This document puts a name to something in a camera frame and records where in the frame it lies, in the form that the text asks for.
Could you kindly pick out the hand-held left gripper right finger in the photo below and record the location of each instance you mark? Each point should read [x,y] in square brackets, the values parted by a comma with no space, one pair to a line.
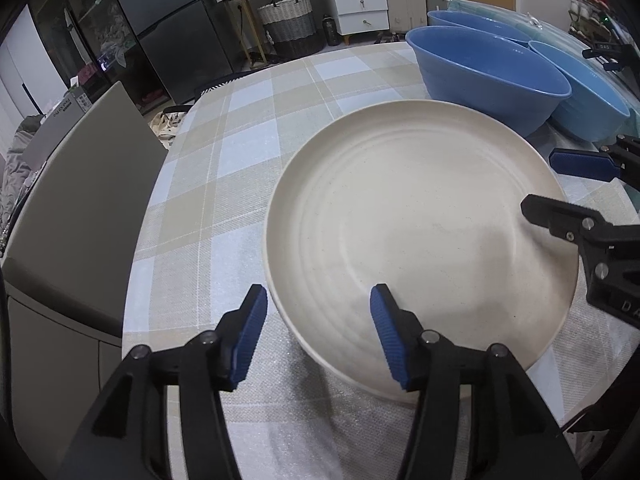
[392,345]

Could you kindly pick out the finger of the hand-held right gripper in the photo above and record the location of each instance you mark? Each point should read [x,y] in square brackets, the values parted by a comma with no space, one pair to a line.
[560,215]
[582,164]

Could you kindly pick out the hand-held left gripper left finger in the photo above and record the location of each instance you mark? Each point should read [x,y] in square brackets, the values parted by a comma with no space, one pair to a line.
[247,340]

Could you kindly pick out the blue bowl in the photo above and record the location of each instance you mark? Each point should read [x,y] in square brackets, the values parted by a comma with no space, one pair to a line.
[480,90]
[585,105]
[475,20]

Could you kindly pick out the beige round plate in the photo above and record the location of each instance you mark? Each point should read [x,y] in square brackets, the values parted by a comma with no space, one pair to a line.
[400,210]

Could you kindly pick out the small clear plastic object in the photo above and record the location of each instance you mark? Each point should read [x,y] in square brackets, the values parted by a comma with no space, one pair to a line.
[535,19]

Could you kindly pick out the shoe rack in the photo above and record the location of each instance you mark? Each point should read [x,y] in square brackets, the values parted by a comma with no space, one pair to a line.
[580,5]

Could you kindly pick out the grey cabinet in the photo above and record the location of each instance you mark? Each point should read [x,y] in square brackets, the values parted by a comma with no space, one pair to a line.
[75,210]

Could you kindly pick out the patterned tote bag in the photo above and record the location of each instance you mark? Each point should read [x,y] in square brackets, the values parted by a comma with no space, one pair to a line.
[167,125]

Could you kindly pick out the black white chevron rug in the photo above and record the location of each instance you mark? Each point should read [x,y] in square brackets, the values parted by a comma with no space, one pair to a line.
[220,85]

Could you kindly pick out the white desk with drawers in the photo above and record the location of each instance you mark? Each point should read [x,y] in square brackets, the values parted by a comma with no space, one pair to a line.
[360,5]

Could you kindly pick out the dark water bottle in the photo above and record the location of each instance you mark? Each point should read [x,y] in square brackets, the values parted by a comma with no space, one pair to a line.
[329,30]

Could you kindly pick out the grey jacket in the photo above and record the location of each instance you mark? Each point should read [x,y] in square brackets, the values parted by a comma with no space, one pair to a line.
[15,170]

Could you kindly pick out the grey cardboard box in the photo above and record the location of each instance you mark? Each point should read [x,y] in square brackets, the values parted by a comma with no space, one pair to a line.
[65,110]

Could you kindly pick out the woven laundry basket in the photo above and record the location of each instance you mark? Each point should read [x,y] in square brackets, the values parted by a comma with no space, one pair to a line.
[290,25]

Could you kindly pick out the dark grey refrigerator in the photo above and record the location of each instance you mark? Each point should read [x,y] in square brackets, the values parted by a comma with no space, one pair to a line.
[170,10]

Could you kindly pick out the glass door cabinet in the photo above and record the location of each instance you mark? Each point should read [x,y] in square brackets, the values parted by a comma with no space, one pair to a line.
[90,25]

